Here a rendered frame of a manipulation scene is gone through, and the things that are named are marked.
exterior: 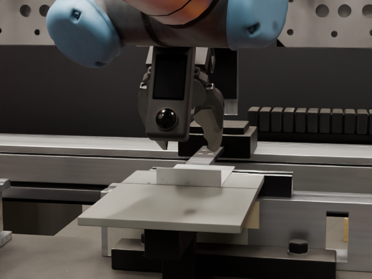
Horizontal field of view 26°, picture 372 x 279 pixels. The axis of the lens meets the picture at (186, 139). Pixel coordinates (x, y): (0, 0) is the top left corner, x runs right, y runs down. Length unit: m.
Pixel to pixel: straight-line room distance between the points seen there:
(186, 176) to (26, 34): 0.30
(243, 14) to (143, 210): 0.34
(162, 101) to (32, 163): 0.60
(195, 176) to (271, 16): 0.40
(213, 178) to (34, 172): 0.50
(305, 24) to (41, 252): 0.50
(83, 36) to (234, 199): 0.33
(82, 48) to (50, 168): 0.71
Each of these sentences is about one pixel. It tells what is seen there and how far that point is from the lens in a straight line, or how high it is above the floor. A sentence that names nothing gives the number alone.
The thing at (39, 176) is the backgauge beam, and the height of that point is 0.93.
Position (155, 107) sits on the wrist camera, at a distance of 0.89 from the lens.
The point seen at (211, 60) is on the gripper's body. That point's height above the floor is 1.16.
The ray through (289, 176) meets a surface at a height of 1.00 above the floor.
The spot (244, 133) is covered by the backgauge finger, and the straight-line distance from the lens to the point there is 1.32.
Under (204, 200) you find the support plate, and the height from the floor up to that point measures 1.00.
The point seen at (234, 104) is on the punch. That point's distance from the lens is 1.11.
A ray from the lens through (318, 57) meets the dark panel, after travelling 1.60.
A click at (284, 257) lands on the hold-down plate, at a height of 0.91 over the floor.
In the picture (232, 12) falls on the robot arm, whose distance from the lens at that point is 0.65.
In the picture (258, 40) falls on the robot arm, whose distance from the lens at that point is 0.66.
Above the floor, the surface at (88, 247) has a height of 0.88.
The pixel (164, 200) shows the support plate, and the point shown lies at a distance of 0.96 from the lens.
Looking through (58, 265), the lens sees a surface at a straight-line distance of 1.14.
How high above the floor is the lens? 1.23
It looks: 9 degrees down
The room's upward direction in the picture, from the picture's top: straight up
